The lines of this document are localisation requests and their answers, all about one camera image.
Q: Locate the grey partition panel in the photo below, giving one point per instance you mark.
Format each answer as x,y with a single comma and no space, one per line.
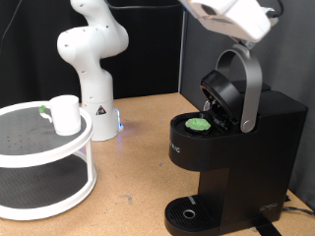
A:
292,59

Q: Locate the black Keurig coffee machine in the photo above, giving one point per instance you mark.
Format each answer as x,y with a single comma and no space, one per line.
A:
249,157

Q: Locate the coffee pod green tape lid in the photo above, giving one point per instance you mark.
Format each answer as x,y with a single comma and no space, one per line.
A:
197,124

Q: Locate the white two-tier turntable shelf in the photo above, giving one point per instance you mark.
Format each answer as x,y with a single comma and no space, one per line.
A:
42,144

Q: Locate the black backdrop curtain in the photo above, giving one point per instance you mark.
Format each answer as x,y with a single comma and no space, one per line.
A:
26,65

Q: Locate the black tape strip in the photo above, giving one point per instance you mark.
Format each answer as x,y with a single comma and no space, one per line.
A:
265,227

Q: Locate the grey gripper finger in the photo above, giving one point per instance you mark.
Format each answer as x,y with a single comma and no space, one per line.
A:
246,43

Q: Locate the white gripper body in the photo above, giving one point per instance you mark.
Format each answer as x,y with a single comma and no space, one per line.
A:
236,16

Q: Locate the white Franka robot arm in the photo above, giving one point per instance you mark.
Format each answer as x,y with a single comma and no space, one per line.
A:
95,82

